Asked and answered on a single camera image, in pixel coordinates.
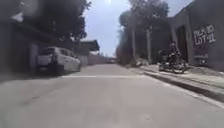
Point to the raised concrete sidewalk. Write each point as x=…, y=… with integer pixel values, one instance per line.
x=186, y=78

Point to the dark grey wall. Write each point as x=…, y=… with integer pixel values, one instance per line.
x=200, y=36

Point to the person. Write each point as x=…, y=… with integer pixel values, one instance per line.
x=173, y=50

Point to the grey concrete pole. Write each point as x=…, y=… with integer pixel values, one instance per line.
x=133, y=43
x=148, y=46

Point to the grey concrete road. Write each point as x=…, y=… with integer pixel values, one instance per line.
x=110, y=100

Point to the building with flat roof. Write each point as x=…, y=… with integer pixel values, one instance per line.
x=89, y=46

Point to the motorcycle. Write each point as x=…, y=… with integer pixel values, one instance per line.
x=173, y=63

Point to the white car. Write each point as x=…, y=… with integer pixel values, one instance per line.
x=63, y=60

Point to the group of trees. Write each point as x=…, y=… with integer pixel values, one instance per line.
x=140, y=20

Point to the large dark tree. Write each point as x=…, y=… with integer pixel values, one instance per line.
x=60, y=18

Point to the grey boundary wall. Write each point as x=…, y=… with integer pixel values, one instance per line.
x=20, y=50

